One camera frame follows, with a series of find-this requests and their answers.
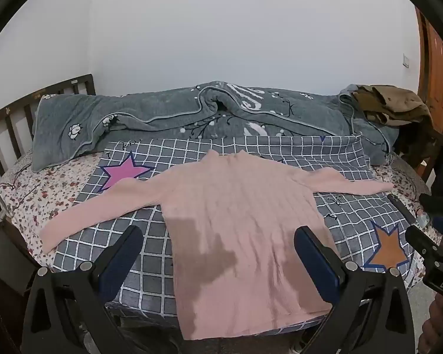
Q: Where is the brown jacket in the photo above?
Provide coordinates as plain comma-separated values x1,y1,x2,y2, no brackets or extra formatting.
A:
354,85,434,126

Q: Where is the person's right hand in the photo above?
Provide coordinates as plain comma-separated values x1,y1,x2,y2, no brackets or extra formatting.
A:
417,297,443,354

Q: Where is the wooden door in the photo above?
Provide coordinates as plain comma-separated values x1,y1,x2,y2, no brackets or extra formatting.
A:
415,7,443,133

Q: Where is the black remote control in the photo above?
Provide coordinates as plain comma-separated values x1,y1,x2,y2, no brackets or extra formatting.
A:
387,194,416,224

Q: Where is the grey-green floral blanket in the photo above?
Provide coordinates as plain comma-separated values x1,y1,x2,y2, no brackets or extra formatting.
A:
31,80,399,172

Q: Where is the dark wooden headboard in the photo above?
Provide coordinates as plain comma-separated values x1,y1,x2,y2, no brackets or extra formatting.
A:
0,74,97,207

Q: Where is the grey checked star-print quilt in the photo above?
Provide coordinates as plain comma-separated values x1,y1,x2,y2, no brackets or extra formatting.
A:
53,135,423,330

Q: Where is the white charger cable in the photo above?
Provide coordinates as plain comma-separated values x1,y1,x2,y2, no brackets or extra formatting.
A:
0,188,12,229

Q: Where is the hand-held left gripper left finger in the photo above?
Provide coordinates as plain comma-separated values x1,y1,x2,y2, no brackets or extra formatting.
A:
21,225,144,354

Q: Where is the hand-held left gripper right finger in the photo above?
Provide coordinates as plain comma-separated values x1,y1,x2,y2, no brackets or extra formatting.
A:
293,226,416,354

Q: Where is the wooden chair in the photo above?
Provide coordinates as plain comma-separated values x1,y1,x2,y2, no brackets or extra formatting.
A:
395,118,443,185

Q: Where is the pink knit sweater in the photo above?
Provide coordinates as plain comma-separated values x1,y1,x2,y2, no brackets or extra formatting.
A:
40,150,395,341

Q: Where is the floral bed sheet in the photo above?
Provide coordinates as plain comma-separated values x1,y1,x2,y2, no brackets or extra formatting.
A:
0,147,443,289

